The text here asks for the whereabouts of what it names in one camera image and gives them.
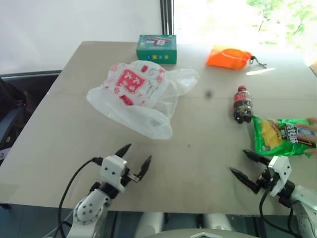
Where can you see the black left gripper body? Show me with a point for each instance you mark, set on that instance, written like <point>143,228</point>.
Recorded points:
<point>128,178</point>

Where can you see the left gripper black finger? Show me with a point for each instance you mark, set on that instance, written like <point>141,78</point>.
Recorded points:
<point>123,150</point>
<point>145,167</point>

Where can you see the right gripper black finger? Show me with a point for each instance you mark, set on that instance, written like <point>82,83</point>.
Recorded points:
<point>244,179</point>
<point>256,156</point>

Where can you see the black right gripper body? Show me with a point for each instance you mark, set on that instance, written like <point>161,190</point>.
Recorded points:
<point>266,179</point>

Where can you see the green snack bag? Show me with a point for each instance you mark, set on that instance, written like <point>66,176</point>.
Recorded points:
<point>275,135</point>

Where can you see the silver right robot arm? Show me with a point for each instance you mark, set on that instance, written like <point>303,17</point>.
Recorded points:
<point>303,205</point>

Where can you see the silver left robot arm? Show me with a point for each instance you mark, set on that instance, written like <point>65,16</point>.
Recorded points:
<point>91,208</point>

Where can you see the person's bare hand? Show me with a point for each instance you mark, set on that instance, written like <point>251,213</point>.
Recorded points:
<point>312,120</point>

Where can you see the clear red-printed plastic bag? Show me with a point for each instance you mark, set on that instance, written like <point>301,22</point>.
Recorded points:
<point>131,99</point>

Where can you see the small cola bottle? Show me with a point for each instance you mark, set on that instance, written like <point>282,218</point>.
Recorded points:
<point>242,105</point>

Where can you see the silver robot torso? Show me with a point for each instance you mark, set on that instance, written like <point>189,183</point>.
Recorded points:
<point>193,226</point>

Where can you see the green cardboard box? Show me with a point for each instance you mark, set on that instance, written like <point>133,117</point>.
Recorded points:
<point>156,49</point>

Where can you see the dark grey chair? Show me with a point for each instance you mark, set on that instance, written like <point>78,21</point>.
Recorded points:
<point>37,79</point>

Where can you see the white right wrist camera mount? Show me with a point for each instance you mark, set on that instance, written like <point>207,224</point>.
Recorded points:
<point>281,173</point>

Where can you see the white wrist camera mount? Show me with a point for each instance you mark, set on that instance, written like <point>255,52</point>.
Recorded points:
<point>281,173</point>
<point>112,169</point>

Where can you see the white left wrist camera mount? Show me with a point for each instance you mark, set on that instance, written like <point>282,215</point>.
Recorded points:
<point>112,169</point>

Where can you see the dark window frame post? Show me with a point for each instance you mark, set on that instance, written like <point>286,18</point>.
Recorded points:
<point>166,17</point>

